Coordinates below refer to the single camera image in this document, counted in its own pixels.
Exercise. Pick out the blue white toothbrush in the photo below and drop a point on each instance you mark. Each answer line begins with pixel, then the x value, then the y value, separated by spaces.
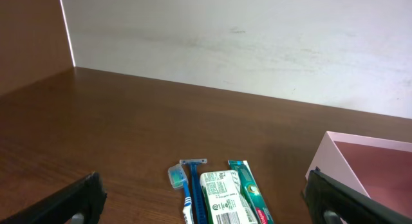
pixel 178 180

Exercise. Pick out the white pink open box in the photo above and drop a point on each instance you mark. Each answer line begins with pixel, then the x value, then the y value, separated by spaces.
pixel 377 168

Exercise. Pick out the blue disposable razor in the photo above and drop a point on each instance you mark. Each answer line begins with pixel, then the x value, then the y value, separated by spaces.
pixel 199 204

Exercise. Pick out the green toothpaste tube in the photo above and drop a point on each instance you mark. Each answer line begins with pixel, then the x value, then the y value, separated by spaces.
pixel 251 192

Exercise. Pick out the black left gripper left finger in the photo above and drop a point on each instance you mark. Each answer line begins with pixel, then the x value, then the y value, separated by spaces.
pixel 85 196

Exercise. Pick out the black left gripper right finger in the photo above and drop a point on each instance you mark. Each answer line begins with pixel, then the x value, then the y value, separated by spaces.
pixel 330 201

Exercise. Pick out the white green soap packet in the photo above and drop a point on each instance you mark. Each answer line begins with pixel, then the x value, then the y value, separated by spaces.
pixel 223 199

